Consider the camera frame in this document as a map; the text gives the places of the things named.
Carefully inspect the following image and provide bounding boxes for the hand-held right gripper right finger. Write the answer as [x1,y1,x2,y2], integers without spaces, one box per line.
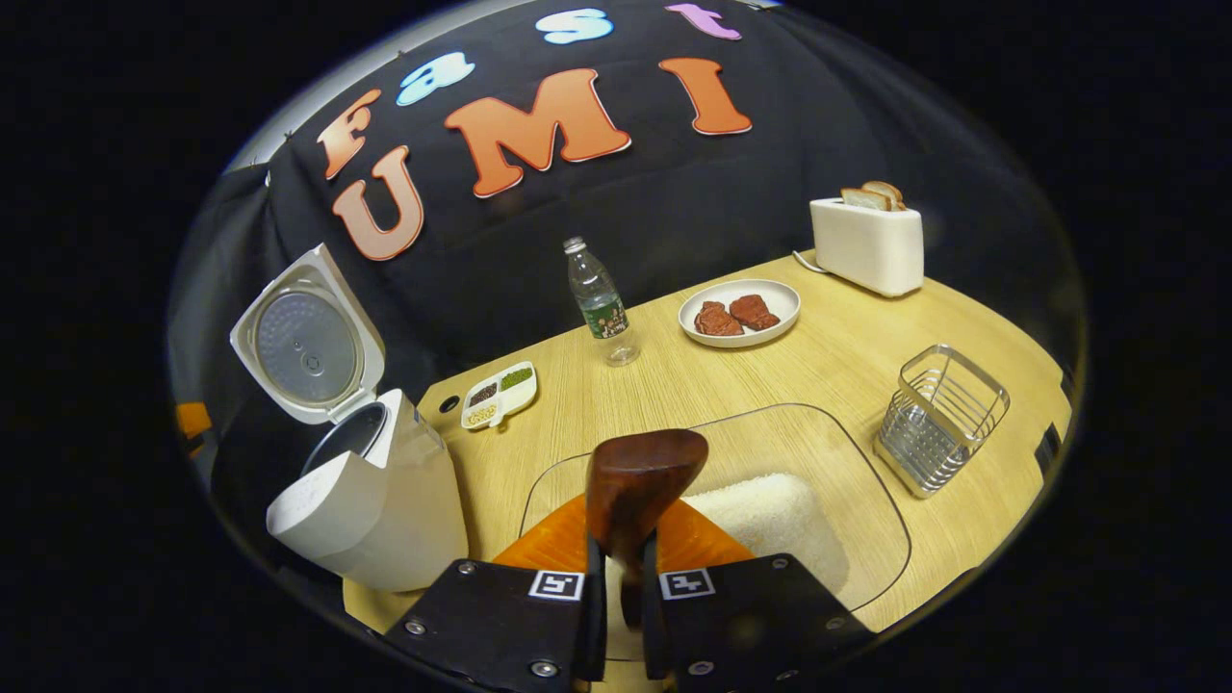
[640,496,877,693]

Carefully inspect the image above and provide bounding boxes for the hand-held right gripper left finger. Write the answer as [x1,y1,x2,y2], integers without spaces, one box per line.
[385,493,609,693]

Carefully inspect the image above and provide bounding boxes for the dark wooden spoon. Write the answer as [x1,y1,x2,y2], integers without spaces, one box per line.
[585,428,710,631]

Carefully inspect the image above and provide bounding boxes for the white rice cooker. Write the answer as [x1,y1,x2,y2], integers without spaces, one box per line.
[229,243,470,592]

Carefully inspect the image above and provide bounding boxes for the metal wire chopstick holder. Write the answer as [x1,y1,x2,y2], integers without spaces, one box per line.
[874,344,1012,500]

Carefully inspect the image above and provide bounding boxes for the clear glass dish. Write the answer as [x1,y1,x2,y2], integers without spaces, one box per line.
[518,402,913,665]

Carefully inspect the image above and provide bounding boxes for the white divided bean dish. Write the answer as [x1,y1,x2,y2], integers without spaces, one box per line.
[460,361,539,431]

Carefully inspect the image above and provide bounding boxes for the red raw meat piece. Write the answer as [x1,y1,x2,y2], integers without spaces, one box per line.
[729,294,782,332]
[694,301,745,337]

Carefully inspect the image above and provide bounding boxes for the clear plastic water bottle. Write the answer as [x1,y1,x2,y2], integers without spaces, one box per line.
[563,237,641,368]

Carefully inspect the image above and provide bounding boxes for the white round plate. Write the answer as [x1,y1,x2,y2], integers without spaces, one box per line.
[678,279,802,348]

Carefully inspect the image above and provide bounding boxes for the white toaster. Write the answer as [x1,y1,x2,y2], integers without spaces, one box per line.
[809,197,926,297]

